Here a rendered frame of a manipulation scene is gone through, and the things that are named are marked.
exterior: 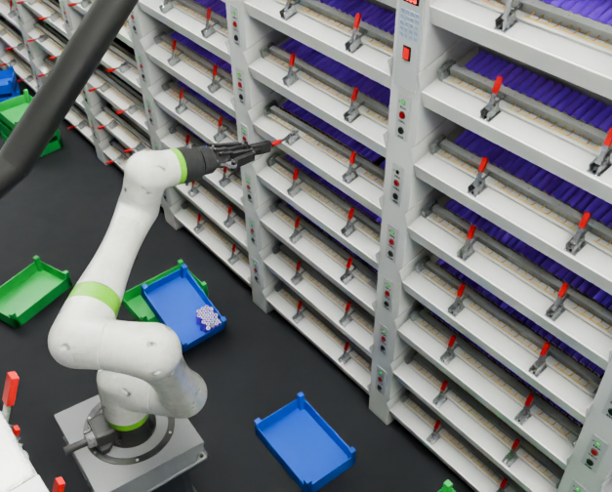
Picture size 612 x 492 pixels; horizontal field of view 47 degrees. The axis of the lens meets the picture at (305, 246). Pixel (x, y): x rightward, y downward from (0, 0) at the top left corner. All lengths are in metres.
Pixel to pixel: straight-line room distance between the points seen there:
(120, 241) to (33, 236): 1.79
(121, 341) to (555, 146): 0.97
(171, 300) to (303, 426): 0.77
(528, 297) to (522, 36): 0.62
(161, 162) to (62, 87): 1.23
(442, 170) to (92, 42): 1.32
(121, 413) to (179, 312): 0.95
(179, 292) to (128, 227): 1.17
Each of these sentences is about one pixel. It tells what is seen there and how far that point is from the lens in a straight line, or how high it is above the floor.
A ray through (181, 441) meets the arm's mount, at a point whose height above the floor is 0.37.
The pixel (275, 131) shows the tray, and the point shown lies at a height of 0.90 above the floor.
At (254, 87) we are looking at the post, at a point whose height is 1.01.
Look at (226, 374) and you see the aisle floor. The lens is 2.71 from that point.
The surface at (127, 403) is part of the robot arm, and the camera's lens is 1.96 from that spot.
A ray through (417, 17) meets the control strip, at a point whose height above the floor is 1.46.
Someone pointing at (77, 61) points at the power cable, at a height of 1.86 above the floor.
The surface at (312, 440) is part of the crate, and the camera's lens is 2.51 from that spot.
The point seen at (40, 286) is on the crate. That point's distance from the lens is 3.23.
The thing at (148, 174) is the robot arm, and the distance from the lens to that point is 1.74.
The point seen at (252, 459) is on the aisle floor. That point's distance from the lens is 2.49.
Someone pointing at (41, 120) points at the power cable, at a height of 1.83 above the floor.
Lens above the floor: 2.09
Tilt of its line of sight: 41 degrees down
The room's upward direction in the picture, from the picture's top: 1 degrees counter-clockwise
